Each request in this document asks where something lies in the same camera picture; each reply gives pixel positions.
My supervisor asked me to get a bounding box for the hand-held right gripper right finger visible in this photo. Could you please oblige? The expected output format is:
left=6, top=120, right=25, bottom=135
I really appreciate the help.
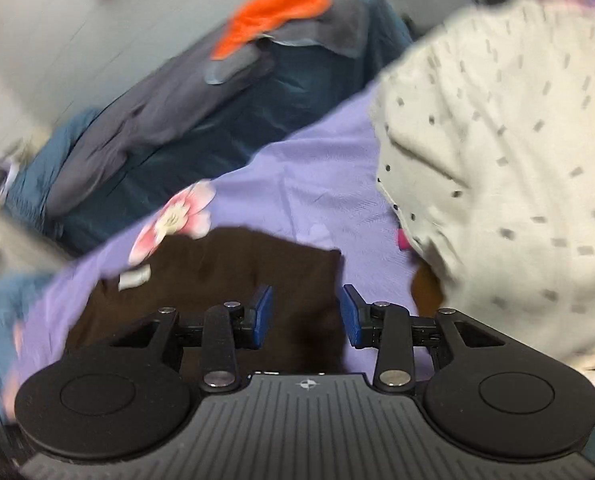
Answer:
left=341, top=283, right=507, bottom=393

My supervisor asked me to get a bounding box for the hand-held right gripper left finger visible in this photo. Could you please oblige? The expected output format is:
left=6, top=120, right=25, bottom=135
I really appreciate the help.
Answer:
left=108, top=284, right=274, bottom=394

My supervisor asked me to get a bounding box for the dark brown garment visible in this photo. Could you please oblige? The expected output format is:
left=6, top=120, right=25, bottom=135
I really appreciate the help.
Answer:
left=66, top=226, right=349, bottom=377

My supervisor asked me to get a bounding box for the mustard brown garment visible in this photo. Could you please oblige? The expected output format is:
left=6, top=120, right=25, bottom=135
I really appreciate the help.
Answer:
left=409, top=262, right=449, bottom=319

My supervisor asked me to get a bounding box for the purple floral bed sheet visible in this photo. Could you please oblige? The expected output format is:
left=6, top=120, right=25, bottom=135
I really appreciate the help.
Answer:
left=2, top=80, right=431, bottom=413

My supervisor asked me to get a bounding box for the white dotted garment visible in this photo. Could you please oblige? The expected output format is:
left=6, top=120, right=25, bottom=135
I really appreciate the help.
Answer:
left=367, top=0, right=595, bottom=375

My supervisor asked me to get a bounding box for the orange cloth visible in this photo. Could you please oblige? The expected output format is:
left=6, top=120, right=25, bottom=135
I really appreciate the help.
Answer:
left=212, top=0, right=334, bottom=62

